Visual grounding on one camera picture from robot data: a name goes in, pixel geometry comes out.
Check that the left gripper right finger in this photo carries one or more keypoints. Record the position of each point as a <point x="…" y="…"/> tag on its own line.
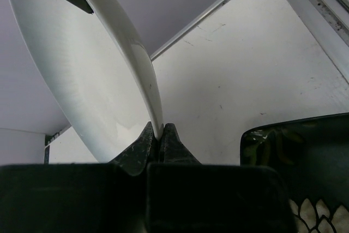
<point x="172" y="149"/>

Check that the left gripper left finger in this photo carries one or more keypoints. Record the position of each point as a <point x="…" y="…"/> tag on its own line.
<point x="134" y="158"/>

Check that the white oval plate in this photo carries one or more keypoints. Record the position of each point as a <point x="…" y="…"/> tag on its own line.
<point x="97" y="68"/>

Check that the black floral square plate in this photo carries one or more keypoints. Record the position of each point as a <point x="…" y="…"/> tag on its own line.
<point x="311" y="156"/>

